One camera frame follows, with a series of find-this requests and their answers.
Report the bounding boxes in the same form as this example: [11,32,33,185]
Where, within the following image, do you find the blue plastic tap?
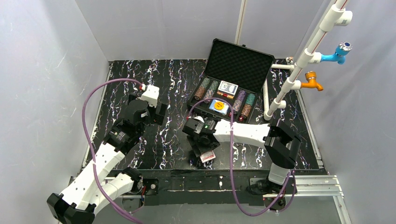
[320,42,353,64]

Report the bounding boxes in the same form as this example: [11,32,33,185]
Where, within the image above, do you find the green chip stack in case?
[238,93,255,122]

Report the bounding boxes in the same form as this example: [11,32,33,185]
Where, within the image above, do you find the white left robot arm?
[47,92,166,224]

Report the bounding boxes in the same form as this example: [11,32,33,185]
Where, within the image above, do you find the blue card deck in case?
[209,99,229,115]

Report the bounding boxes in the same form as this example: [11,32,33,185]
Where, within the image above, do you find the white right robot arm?
[183,117,301,195]

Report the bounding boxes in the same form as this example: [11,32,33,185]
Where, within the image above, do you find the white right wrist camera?
[192,116,205,123]

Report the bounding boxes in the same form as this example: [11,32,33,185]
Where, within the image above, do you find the orange dealer button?
[212,101,226,111]

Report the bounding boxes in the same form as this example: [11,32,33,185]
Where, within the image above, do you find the white pvc pipe frame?
[263,0,353,121]

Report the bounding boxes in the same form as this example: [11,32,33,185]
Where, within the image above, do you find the red playing card deck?
[199,151,216,163]

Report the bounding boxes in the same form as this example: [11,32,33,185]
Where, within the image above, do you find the purple chip stack in case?
[232,90,246,114]

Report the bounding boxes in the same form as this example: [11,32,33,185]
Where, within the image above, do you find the blue playing card deck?
[218,80,239,96]

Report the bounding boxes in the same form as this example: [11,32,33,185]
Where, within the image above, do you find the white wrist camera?
[140,84,160,108]
[192,116,205,123]

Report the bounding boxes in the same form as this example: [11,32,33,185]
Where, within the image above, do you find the black poker set case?
[186,39,275,124]

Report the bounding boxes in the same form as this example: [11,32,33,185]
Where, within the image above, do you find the grey chip stack in case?
[203,81,219,103]

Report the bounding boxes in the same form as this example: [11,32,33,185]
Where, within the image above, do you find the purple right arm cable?
[186,98,297,217]

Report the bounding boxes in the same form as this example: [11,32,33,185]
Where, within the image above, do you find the orange plastic tap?
[300,71,324,91]

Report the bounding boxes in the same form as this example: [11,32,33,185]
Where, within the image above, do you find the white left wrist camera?
[140,84,160,108]

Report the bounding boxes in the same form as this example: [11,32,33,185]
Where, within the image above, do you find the dark green chip stack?
[200,77,211,90]

